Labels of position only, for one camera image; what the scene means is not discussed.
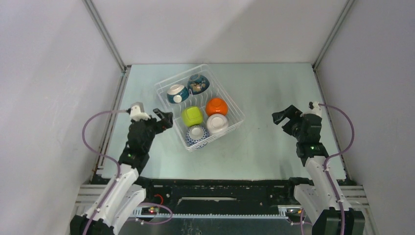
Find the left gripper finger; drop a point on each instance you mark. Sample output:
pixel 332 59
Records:
pixel 159 113
pixel 167 119

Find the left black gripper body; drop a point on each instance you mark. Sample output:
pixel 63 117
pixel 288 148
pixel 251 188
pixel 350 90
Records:
pixel 153 128

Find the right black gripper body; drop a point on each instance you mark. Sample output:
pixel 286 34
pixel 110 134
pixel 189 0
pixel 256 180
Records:
pixel 296 132

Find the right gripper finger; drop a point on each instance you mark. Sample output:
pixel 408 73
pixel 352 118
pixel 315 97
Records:
pixel 291 113
pixel 284 124

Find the teal bowl white dots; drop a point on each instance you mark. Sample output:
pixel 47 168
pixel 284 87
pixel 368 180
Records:
pixel 177 93

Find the lime green square bowl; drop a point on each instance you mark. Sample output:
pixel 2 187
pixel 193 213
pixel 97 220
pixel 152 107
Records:
pixel 192 116

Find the dark blue floral bowl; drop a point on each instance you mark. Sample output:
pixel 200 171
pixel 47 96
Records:
pixel 197 84

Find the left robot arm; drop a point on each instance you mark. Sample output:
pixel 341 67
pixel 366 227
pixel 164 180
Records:
pixel 122 195

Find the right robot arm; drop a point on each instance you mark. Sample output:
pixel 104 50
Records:
pixel 323 201

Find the blue white patterned bowl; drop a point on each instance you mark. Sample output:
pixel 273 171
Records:
pixel 196 134

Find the orange bowl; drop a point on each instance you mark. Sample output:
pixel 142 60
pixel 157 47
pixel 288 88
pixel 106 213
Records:
pixel 216 106

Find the plain white bowl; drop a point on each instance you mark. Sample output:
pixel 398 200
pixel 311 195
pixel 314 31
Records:
pixel 217 123

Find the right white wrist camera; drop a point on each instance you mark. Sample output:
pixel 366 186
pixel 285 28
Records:
pixel 315 109

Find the white wire dish rack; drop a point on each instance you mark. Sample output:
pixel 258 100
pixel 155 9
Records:
pixel 202 110

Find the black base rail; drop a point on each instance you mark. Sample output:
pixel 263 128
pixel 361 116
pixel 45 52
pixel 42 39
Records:
pixel 222 197

